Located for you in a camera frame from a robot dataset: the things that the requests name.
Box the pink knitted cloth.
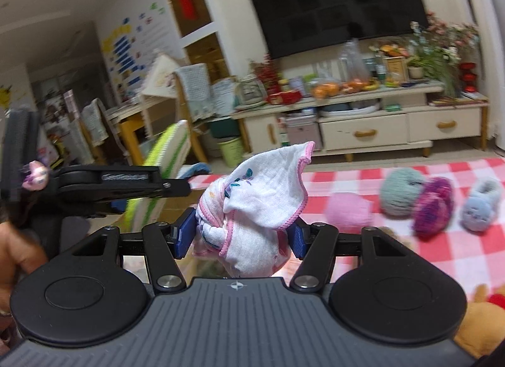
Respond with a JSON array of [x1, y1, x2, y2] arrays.
[[324, 192, 372, 233]]

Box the white pink baby cloth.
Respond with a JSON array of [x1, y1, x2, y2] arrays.
[[193, 141, 315, 278]]

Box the green yellow sponge cloth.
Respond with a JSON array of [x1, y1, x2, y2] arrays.
[[120, 120, 191, 233]]

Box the teal knitted hat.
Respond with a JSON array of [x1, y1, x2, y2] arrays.
[[379, 168, 426, 217]]

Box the purple pink knitted hat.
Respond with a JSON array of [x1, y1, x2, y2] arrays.
[[413, 177, 455, 239]]

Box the person left hand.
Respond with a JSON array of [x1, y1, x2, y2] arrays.
[[0, 220, 48, 352]]

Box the cardboard box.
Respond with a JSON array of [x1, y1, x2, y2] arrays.
[[87, 189, 228, 283]]

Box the pink cat charm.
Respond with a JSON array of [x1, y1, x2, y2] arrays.
[[21, 160, 50, 192]]

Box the green trash bin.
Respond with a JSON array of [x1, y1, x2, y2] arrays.
[[217, 137, 244, 168]]

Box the pink storage box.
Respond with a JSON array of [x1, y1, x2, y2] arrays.
[[286, 116, 323, 151]]

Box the wooden dining chair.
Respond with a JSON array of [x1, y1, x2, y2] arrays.
[[140, 52, 215, 163]]

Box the red white checkered tablecloth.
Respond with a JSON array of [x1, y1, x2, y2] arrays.
[[187, 156, 505, 305]]

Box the cream tv cabinet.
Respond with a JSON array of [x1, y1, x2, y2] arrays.
[[232, 81, 489, 161]]

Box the yellow plush bear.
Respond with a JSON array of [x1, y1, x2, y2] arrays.
[[454, 284, 505, 358]]

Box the flower plant pot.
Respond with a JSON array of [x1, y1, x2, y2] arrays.
[[407, 13, 479, 98]]

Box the black television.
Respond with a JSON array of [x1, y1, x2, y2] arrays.
[[252, 0, 428, 59]]

